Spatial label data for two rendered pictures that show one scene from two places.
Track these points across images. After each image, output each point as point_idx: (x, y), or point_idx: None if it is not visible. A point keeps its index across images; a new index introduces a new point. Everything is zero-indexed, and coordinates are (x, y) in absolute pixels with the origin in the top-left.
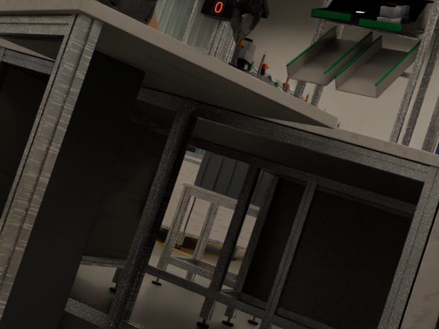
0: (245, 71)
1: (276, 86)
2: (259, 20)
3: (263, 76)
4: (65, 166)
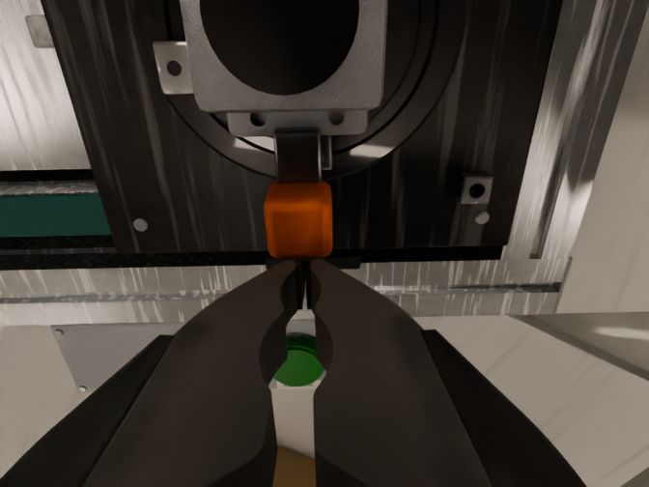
0: (470, 314)
1: (600, 156)
2: (581, 482)
3: (550, 310)
4: None
